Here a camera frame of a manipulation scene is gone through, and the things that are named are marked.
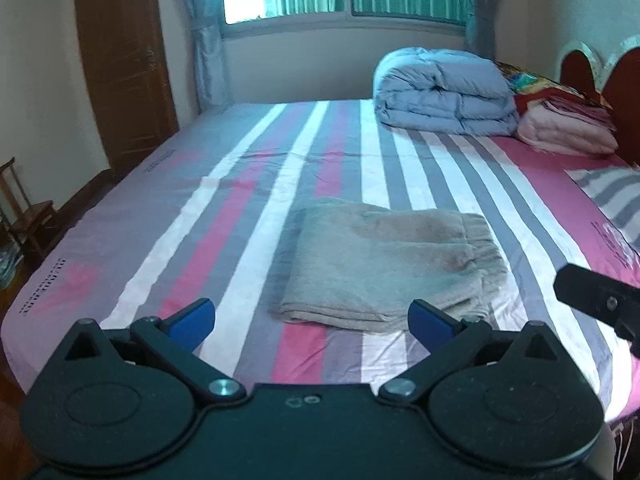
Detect brown wooden door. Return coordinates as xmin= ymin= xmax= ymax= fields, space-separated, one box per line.
xmin=75 ymin=0 xmax=179 ymax=176

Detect red wooden headboard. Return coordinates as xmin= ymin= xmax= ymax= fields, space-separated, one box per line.
xmin=555 ymin=35 xmax=639 ymax=167

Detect grey sweatpants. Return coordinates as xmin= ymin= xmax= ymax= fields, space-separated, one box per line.
xmin=277 ymin=197 xmax=509 ymax=333

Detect small wooden chair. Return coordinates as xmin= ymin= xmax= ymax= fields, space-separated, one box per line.
xmin=0 ymin=157 xmax=60 ymax=260

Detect left blue curtain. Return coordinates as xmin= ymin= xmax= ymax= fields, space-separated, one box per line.
xmin=182 ymin=0 xmax=230 ymax=112

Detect folded pink blanket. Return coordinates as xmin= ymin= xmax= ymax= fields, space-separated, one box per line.
xmin=515 ymin=103 xmax=618 ymax=157

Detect blue curtain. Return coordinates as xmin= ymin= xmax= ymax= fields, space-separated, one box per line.
xmin=182 ymin=0 xmax=230 ymax=112
xmin=465 ymin=0 xmax=501 ymax=61

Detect folded blue duvet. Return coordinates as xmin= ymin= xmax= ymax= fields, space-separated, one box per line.
xmin=372 ymin=47 xmax=520 ymax=136

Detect right blue curtain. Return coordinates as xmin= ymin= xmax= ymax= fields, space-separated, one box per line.
xmin=465 ymin=0 xmax=501 ymax=61

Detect striped pillow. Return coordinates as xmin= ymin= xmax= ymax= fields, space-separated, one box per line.
xmin=567 ymin=166 xmax=640 ymax=252

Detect colourful red blanket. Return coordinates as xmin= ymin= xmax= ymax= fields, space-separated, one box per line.
xmin=497 ymin=62 xmax=612 ymax=116

